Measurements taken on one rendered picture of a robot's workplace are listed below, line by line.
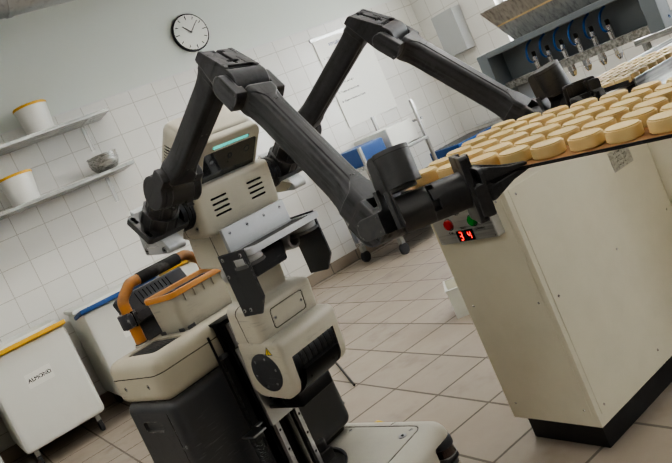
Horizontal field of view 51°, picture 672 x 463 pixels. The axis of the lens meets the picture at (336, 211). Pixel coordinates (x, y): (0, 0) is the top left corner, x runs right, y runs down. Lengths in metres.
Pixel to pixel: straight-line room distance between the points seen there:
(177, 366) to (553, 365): 1.05
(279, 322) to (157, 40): 4.50
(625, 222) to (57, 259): 4.17
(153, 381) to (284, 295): 0.40
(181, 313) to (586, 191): 1.22
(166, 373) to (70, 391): 3.01
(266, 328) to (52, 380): 3.20
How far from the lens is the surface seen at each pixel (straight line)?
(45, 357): 4.84
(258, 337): 1.78
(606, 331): 2.22
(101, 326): 4.90
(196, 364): 1.95
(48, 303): 5.51
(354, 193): 1.09
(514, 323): 2.17
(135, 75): 5.93
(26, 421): 4.86
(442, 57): 1.61
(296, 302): 1.84
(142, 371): 1.93
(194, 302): 2.02
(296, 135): 1.17
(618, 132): 1.03
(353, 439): 2.24
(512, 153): 1.10
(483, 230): 2.02
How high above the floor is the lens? 1.14
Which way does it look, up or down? 6 degrees down
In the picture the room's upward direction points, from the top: 24 degrees counter-clockwise
